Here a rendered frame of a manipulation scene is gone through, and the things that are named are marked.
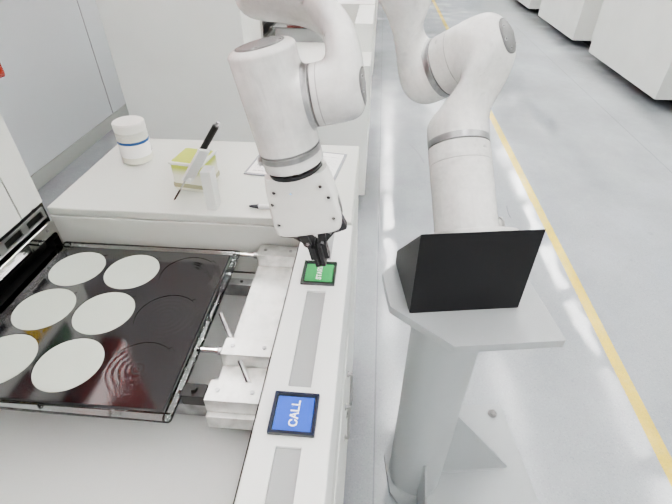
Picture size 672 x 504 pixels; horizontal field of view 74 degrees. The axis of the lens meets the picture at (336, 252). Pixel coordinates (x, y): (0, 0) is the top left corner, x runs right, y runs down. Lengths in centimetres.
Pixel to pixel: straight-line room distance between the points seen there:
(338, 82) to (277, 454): 43
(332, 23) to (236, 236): 49
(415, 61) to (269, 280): 52
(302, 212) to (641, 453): 155
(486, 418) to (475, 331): 90
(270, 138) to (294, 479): 40
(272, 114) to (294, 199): 13
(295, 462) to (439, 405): 65
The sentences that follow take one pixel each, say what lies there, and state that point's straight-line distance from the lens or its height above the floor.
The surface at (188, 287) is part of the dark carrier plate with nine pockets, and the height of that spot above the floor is 90.
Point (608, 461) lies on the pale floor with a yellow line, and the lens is 185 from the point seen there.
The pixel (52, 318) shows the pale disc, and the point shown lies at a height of 90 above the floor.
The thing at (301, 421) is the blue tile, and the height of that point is 96.
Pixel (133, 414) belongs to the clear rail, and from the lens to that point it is 70.
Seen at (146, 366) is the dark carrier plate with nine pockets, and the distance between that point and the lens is 75.
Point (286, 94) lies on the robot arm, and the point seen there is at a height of 127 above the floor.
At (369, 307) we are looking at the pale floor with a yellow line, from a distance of 204.
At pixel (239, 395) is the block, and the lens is 66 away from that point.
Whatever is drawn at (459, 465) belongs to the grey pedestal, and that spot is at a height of 5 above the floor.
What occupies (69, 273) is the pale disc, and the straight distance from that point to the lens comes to 97.
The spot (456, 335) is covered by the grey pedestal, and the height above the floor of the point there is 82.
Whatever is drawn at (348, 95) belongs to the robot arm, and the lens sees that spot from 55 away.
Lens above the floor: 145
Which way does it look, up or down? 38 degrees down
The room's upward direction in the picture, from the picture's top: straight up
